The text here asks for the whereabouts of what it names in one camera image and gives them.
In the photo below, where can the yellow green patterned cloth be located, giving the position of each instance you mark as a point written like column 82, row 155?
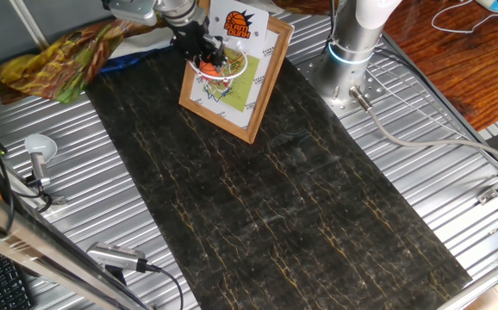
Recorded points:
column 59, row 64

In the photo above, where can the black gold marble mat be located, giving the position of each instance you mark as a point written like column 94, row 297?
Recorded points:
column 296, row 215

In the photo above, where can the white diagonal bar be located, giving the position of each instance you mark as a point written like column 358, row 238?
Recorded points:
column 29, row 23

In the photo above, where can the orange mini basketball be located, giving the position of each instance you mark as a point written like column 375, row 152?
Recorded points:
column 210, row 69

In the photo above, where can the blue cloth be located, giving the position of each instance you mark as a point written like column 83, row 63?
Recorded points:
column 122, row 62

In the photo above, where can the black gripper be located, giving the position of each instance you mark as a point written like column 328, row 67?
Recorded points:
column 193, row 34

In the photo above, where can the white paper sheet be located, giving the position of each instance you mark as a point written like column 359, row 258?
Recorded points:
column 141, row 43

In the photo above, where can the toy basketball hoop board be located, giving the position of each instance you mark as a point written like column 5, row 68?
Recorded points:
column 270, row 77

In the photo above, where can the silver depth camera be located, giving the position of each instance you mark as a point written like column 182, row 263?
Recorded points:
column 115, row 256

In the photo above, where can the white mini basketball hoop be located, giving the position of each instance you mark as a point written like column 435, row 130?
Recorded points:
column 240, row 41

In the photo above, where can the aluminium frame beam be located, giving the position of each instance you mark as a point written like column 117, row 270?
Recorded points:
column 25, row 254

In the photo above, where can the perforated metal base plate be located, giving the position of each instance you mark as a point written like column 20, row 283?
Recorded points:
column 374, row 92

